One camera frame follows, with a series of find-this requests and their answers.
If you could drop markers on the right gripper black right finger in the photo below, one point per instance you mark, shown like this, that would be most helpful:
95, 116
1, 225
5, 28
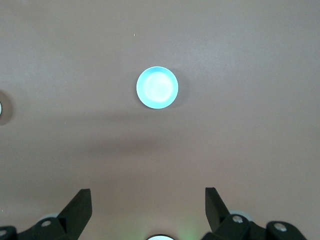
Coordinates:
217, 215

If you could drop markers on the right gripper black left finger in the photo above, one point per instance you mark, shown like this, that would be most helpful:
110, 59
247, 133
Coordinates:
72, 220

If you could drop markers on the light blue plastic bowl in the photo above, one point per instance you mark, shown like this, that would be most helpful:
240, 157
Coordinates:
157, 87

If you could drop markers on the white bowl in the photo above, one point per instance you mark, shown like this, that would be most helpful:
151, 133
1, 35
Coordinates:
0, 108

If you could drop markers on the brown table cover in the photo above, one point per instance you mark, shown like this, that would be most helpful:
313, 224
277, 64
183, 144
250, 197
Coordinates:
225, 125

